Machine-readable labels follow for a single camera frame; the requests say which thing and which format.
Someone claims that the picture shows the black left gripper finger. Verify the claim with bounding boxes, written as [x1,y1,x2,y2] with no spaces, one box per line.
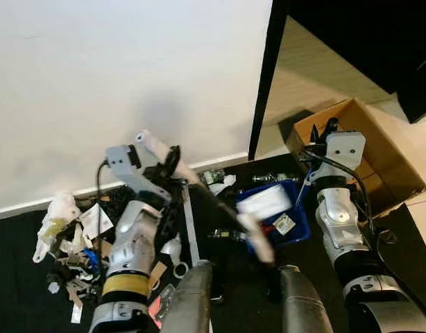
[163,146,183,178]

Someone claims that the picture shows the black and white hand brush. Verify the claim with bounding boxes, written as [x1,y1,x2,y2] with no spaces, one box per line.
[135,129,278,266]

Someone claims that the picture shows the blue plastic dustpan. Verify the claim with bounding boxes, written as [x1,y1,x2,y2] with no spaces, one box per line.
[235,178,312,256]

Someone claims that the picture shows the long white strip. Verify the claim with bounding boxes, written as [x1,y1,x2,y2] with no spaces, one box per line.
[181,184,201,266]

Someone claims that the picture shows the small crushed green bottle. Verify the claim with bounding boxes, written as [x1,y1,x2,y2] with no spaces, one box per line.
[199,169,236,189]

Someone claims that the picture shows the thin clear bottle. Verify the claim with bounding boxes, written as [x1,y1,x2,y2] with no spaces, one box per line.
[251,173,284,184]

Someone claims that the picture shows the white plastic scrap with loop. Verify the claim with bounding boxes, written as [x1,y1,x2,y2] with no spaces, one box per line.
[160,234,191,280]

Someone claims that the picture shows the brown cardboard box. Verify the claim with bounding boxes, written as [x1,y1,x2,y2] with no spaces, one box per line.
[286,98,426,217]

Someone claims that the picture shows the white carton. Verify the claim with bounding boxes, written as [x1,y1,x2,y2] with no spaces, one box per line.
[238,183,294,221]

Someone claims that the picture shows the small printed tag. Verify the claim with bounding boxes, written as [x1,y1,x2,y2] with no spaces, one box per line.
[272,213,298,237]

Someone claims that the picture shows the white paper sheet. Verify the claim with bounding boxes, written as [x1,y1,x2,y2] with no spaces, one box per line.
[78,203,117,241]

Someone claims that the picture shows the brown cardboard tag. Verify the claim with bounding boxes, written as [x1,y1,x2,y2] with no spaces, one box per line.
[148,262,169,291]

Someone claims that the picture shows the large black cabinet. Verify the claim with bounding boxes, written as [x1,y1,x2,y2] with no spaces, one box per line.
[288,0,426,126]

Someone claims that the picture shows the small blue scrap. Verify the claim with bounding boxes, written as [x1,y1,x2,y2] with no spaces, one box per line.
[84,248,101,270]

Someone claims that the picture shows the grey left robot leg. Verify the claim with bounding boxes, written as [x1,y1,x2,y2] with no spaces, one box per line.
[160,260,215,333]

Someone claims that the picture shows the grey robot leg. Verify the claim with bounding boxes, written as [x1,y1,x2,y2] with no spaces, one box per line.
[278,265,336,333]
[160,260,215,333]

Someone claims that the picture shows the grey right robot leg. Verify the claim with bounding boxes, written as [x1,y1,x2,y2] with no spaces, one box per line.
[278,265,336,333]

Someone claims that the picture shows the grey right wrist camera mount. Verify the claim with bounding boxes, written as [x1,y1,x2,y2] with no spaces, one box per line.
[323,130,367,180]

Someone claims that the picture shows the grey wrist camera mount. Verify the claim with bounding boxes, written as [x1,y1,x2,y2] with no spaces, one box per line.
[323,130,367,180]
[104,144,173,203]

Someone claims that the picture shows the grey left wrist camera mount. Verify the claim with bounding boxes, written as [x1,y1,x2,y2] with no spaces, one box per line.
[104,144,173,203]

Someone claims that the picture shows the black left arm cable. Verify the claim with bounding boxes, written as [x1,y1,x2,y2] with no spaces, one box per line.
[95,160,110,209]

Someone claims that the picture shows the black door frame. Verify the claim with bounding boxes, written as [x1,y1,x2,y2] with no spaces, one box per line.
[247,0,291,162]

